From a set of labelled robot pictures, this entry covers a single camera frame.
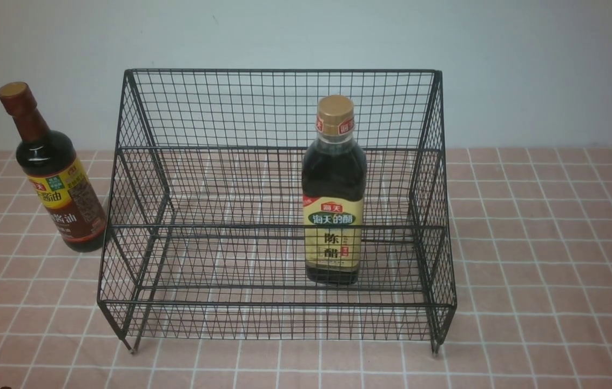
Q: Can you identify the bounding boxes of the vinegar bottle gold cap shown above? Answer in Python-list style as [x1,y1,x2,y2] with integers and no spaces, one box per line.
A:
[301,95,367,286]

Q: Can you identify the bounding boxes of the soy sauce bottle red cap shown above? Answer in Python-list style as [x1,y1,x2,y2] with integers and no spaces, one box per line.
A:
[0,82,107,253]

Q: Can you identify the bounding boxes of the black wire mesh rack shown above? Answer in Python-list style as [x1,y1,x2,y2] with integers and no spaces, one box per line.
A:
[97,69,458,353]

